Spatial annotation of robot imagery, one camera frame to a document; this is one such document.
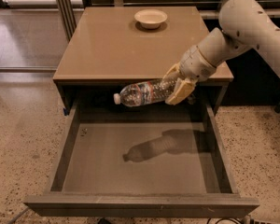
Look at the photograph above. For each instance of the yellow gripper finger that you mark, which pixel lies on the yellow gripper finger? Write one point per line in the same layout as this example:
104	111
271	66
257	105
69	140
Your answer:
173	73
183	88

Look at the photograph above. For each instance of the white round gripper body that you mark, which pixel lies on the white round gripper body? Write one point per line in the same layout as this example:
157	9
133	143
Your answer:
194	64

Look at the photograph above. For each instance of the clear plastic water bottle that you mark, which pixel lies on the clear plastic water bottle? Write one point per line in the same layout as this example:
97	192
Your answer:
145	93

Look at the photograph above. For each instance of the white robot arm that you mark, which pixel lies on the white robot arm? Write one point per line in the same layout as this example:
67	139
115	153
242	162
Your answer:
243	25

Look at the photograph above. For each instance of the brown cabinet with glossy top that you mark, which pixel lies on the brown cabinet with glossy top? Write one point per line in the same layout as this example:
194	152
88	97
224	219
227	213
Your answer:
110	47

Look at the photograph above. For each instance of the open grey top drawer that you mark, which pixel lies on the open grey top drawer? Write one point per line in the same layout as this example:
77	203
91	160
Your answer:
152	161

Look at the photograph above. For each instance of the white ceramic bowl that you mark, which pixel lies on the white ceramic bowl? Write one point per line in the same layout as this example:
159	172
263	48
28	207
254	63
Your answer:
151	18

